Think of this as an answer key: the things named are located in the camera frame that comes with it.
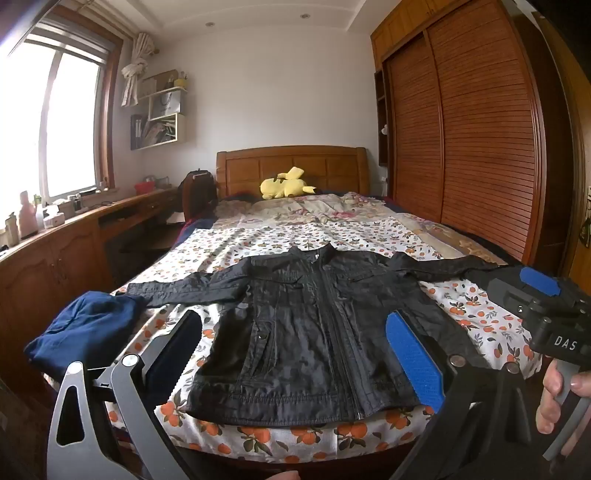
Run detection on navy blue folded garment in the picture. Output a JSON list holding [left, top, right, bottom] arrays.
[[24, 293, 148, 376]]

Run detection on pink bottle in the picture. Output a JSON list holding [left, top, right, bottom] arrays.
[[18, 191, 38, 238]]

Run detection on floral quilt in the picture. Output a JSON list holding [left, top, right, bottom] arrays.
[[210, 191, 509, 268]]

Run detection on wooden door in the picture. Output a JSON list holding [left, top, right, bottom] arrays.
[[538, 14, 591, 296]]

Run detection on black jacket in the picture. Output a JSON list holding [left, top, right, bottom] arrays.
[[115, 244, 509, 423]]

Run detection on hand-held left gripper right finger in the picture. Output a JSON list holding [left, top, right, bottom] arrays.
[[385, 310, 548, 480]]

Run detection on dark backpack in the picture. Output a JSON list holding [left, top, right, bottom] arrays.
[[179, 169, 218, 219]]

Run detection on bed with orange-print sheet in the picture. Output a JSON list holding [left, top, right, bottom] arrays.
[[106, 226, 543, 464]]

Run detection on person's right hand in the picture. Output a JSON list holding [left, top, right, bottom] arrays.
[[536, 357, 591, 435]]

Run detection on tied white curtain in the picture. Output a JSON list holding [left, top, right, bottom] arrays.
[[121, 31, 155, 108]]

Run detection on long wooden desk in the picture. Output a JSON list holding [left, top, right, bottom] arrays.
[[0, 185, 185, 324]]

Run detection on wooden slatted wardrobe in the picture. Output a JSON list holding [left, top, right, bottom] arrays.
[[370, 0, 578, 278]]

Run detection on wood framed window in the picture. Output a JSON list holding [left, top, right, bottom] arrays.
[[0, 28, 123, 200]]

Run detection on white wall shelf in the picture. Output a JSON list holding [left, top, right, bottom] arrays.
[[130, 69, 188, 151]]

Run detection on tissue box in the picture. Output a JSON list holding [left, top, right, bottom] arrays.
[[42, 203, 65, 229]]

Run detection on wooden bed headboard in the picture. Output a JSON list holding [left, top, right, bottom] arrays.
[[216, 146, 371, 200]]

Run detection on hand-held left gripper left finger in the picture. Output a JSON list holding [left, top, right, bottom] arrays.
[[46, 310, 204, 480]]

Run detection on yellow plush toy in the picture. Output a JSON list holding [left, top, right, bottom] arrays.
[[260, 166, 317, 200]]

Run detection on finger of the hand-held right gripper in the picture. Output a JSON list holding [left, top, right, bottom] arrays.
[[487, 278, 533, 320], [517, 265, 578, 305]]

